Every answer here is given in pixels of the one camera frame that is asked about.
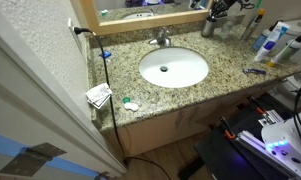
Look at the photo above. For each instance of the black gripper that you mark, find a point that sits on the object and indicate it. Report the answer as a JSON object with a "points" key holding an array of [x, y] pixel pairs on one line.
{"points": [[222, 6]]}

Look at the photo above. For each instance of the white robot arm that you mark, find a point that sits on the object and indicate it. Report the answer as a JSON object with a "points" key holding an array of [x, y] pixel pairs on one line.
{"points": [[281, 140]]}

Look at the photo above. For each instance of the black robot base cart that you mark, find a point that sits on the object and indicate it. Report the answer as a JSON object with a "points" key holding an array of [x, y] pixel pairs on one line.
{"points": [[221, 157]]}

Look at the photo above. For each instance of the white blue cream tube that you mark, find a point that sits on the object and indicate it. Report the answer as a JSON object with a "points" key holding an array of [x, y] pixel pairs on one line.
{"points": [[263, 51]]}

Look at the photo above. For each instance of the grey metal cup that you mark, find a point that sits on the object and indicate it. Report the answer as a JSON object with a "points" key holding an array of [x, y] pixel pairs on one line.
{"points": [[208, 27]]}

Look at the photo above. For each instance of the clear plastic bottle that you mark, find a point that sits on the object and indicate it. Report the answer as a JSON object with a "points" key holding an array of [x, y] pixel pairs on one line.
{"points": [[227, 27]]}

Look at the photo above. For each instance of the orange cap spray can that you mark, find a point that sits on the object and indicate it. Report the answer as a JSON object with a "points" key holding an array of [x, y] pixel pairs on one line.
{"points": [[253, 24]]}

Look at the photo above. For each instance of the blue pump lotion bottle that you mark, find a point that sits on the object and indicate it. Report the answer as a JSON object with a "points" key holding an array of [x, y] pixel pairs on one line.
{"points": [[261, 39]]}

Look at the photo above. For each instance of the chrome sink faucet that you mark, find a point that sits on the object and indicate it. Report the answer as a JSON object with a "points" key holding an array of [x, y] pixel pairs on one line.
{"points": [[162, 38]]}

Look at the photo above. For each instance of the blue razor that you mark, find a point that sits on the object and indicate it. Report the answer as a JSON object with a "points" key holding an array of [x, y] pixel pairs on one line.
{"points": [[255, 71]]}

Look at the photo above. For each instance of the white oval sink basin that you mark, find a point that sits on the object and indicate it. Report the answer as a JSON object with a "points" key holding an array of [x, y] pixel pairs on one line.
{"points": [[173, 67]]}

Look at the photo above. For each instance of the green pump soap bottle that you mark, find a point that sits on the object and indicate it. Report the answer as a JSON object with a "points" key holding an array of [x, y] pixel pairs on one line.
{"points": [[292, 46]]}

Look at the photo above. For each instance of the white toilet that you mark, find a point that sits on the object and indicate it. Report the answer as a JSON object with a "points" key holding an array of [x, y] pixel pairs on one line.
{"points": [[285, 92]]}

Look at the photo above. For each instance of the blue dental floss box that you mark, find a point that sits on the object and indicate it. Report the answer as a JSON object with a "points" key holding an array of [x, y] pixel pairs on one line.
{"points": [[106, 54]]}

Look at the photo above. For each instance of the wooden vanity cabinet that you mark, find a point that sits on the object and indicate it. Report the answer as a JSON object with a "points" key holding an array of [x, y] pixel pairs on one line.
{"points": [[164, 129]]}

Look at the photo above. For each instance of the white paper packets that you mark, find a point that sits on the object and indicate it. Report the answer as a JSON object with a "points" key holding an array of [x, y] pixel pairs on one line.
{"points": [[98, 95]]}

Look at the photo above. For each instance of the white door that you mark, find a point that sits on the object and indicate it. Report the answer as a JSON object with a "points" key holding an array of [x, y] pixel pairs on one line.
{"points": [[43, 85]]}

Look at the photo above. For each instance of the metal door hinge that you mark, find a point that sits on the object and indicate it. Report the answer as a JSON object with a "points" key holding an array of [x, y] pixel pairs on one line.
{"points": [[31, 159]]}

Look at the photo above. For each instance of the green white mop handle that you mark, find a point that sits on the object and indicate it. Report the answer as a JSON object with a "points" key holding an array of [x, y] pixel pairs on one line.
{"points": [[257, 6]]}

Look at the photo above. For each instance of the aluminium rail with clamps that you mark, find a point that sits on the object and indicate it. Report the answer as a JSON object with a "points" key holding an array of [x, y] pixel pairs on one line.
{"points": [[247, 120]]}

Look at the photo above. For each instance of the white wall outlet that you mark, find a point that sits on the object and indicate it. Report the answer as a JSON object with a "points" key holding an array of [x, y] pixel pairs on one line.
{"points": [[74, 35]]}

